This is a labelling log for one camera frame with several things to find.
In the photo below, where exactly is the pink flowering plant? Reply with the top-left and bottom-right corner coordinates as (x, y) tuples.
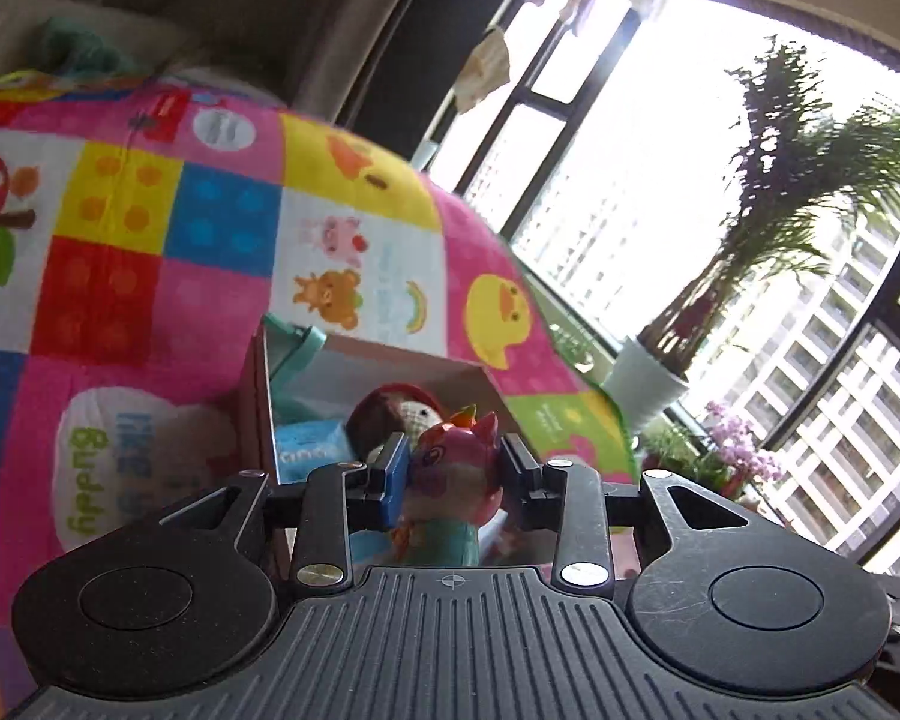
(705, 399), (788, 500)

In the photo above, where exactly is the tall palm plant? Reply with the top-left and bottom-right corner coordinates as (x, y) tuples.
(637, 34), (900, 383)

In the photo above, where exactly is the colourful cartoon play mat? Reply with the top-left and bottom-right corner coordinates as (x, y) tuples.
(0, 71), (642, 713)

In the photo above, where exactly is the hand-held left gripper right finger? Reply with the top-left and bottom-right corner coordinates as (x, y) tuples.
(499, 433), (770, 601)

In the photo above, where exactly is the blue and white pouch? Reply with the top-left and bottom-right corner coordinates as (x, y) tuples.
(274, 418), (361, 485)

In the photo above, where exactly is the cream hanging cloth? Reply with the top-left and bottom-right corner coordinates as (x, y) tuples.
(450, 24), (512, 113)

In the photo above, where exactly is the green plastic toy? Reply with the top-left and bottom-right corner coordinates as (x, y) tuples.
(266, 315), (327, 398)

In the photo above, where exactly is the pink cardboard box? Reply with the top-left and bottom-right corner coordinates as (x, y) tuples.
(236, 313), (571, 567)

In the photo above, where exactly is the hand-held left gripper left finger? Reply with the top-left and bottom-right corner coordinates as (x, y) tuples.
(157, 431), (413, 601)

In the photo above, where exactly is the white plant pot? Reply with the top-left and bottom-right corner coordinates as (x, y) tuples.
(602, 335), (691, 432)

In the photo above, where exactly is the beige curtain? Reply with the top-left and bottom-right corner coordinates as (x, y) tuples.
(285, 0), (511, 158)

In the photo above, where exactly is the small green plant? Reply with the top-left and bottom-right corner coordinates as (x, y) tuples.
(637, 420), (728, 496)

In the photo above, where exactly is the brown crochet doll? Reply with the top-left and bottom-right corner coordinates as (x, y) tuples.
(345, 382), (451, 466)

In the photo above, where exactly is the black window frame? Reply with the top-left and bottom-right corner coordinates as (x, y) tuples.
(412, 0), (900, 586)

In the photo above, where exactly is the pink unicorn toy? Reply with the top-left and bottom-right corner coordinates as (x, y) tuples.
(390, 403), (505, 567)

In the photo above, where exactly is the green cloth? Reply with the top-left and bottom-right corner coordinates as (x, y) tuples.
(34, 15), (143, 80)

